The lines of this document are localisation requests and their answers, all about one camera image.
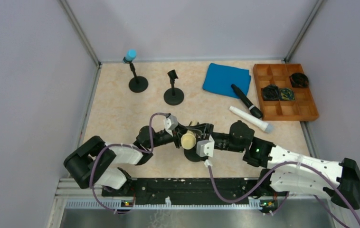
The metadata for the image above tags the yellow toy microphone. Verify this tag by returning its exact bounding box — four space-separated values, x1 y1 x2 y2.
180 121 198 150

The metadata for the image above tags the black mic stand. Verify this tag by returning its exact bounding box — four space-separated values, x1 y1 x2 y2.
183 148 203 162
128 61 149 93
163 69 184 106

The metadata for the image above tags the blue toy microphone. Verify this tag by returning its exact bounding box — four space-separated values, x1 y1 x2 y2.
123 49 137 64

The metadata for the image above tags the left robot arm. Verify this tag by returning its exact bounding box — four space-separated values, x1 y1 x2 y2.
63 125 187 190

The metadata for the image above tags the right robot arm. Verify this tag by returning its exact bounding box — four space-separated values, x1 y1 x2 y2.
181 121 360 210

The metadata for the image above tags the black toy microphone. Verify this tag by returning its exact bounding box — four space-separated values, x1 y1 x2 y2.
231 84 264 119

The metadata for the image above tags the white toy microphone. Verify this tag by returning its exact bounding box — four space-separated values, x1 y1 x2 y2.
229 106 274 133

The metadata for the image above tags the blue folded cloth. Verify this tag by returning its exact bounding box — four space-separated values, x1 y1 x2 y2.
202 63 251 98

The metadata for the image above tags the wooden compartment tray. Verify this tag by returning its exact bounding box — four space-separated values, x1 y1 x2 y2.
253 64 319 122

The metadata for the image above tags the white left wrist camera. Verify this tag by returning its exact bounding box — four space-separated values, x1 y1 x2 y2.
164 115 179 136

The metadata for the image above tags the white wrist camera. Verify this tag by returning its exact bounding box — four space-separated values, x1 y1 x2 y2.
196 136 215 167
164 115 179 136

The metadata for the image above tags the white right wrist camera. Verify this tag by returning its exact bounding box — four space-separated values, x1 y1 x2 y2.
196 136 215 167

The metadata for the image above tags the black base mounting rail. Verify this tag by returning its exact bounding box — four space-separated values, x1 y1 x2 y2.
101 178 281 207

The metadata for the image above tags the yellow black coiled cable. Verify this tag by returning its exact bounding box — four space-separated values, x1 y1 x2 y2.
279 87 295 101

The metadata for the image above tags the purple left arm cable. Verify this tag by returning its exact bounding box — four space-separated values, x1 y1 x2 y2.
88 113 171 215

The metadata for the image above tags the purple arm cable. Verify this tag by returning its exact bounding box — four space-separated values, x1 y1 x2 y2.
204 159 360 228
88 113 171 215

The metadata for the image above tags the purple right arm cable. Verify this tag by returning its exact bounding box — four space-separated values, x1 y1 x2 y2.
204 159 360 228

